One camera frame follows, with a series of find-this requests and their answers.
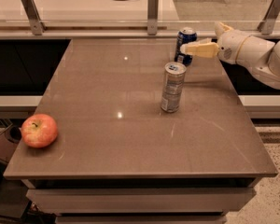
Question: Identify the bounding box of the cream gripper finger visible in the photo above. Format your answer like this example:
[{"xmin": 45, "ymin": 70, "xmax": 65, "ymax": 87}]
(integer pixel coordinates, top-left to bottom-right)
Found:
[
  {"xmin": 180, "ymin": 38, "xmax": 219, "ymax": 58},
  {"xmin": 215, "ymin": 21, "xmax": 232, "ymax": 38}
]

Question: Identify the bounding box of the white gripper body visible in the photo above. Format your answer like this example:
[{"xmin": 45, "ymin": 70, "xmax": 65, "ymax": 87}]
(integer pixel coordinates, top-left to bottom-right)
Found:
[{"xmin": 216, "ymin": 30, "xmax": 250, "ymax": 64}]

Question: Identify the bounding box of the blue pepsi can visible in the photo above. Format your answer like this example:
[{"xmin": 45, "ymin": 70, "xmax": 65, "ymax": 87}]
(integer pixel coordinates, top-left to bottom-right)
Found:
[{"xmin": 175, "ymin": 27, "xmax": 197, "ymax": 66}]

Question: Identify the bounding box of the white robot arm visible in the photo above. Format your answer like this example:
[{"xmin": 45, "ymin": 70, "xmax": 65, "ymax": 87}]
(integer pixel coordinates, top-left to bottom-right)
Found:
[{"xmin": 180, "ymin": 22, "xmax": 280, "ymax": 90}]

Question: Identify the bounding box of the silver energy drink can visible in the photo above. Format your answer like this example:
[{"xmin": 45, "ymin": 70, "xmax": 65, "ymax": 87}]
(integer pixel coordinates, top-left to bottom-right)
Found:
[{"xmin": 161, "ymin": 62, "xmax": 187, "ymax": 113}]

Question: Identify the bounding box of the red apple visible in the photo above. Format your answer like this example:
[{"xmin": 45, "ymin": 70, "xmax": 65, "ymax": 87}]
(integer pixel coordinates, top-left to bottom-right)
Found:
[{"xmin": 21, "ymin": 114, "xmax": 58, "ymax": 148}]

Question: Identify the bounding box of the grey cabinet drawer front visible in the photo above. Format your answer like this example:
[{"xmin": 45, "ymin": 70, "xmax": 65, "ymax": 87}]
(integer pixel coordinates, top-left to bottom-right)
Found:
[{"xmin": 27, "ymin": 188, "xmax": 256, "ymax": 214}]

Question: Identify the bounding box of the dark device at left edge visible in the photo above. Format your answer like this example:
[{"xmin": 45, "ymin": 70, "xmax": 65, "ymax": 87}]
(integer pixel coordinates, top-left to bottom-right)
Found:
[{"xmin": 0, "ymin": 119, "xmax": 21, "ymax": 183}]

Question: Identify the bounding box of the right metal railing bracket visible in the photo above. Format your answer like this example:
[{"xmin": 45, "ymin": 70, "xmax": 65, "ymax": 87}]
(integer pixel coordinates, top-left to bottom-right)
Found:
[{"xmin": 258, "ymin": 0, "xmax": 280, "ymax": 35}]

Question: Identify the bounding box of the metal railing bracket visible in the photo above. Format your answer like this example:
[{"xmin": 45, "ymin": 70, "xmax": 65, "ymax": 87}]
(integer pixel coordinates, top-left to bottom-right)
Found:
[
  {"xmin": 21, "ymin": 0, "xmax": 46, "ymax": 35},
  {"xmin": 258, "ymin": 0, "xmax": 280, "ymax": 35},
  {"xmin": 147, "ymin": 0, "xmax": 159, "ymax": 35}
]

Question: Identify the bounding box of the middle metal railing bracket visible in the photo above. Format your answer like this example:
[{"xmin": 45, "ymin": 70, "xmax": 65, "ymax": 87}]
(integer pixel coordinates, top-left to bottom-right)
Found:
[{"xmin": 147, "ymin": 0, "xmax": 159, "ymax": 35}]

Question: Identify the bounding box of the left metal railing bracket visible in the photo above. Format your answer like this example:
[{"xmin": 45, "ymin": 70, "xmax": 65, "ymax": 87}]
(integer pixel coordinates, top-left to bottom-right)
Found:
[{"xmin": 21, "ymin": 0, "xmax": 46, "ymax": 35}]

